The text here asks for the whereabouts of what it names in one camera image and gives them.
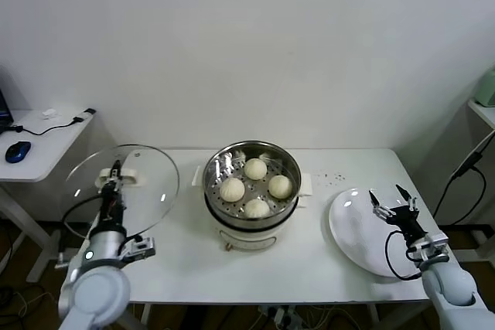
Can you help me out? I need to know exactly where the blue computer mouse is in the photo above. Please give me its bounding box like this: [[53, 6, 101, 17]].
[[4, 141, 32, 164]]

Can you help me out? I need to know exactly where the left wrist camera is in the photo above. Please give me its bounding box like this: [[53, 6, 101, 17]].
[[123, 236, 157, 262]]

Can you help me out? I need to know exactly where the white power strip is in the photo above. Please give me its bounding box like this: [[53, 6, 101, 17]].
[[258, 304, 306, 330]]

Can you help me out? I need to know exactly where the white steamed baozi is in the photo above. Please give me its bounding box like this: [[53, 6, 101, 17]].
[[219, 178, 245, 203], [268, 174, 293, 199], [244, 198, 271, 219], [243, 158, 268, 182]]

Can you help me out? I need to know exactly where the white side table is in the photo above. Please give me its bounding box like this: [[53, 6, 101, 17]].
[[0, 108, 96, 284]]

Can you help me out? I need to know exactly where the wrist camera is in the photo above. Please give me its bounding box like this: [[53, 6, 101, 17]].
[[409, 233, 449, 265], [123, 236, 157, 262]]

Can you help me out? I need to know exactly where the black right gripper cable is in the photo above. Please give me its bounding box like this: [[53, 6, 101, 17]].
[[385, 229, 423, 281]]

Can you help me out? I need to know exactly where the black cable with adapter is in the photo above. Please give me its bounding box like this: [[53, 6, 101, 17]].
[[0, 107, 97, 138]]

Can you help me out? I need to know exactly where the steel steamer basket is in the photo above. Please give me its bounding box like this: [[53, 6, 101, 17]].
[[203, 140, 302, 230]]

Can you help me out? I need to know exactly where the dark laptop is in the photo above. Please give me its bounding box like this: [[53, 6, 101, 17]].
[[0, 65, 15, 134]]

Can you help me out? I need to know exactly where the white plate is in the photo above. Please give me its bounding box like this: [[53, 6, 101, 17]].
[[328, 187, 428, 278]]

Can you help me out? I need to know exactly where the black wall cable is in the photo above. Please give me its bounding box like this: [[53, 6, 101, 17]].
[[432, 138, 490, 219]]

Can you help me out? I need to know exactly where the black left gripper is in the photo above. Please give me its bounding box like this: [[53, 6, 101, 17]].
[[98, 159, 127, 233]]

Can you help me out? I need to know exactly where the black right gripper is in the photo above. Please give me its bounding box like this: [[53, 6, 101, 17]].
[[369, 184, 428, 246]]

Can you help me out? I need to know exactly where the steel steamer pot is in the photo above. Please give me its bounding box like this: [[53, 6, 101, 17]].
[[192, 165, 313, 253]]

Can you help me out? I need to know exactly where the white shelf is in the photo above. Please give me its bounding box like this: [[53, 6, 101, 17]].
[[466, 98, 495, 130]]

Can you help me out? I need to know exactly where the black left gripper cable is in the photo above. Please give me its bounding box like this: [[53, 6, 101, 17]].
[[63, 194, 105, 240]]

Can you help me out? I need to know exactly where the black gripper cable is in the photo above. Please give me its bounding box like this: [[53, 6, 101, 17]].
[[385, 229, 423, 281], [63, 194, 105, 240]]

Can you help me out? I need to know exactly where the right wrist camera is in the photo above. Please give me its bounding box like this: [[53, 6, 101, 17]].
[[409, 233, 449, 265]]

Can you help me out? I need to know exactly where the glass pot lid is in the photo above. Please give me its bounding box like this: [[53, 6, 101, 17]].
[[63, 144, 181, 239]]

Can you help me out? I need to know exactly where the pale green appliance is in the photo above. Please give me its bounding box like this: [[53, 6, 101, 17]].
[[473, 66, 495, 107]]

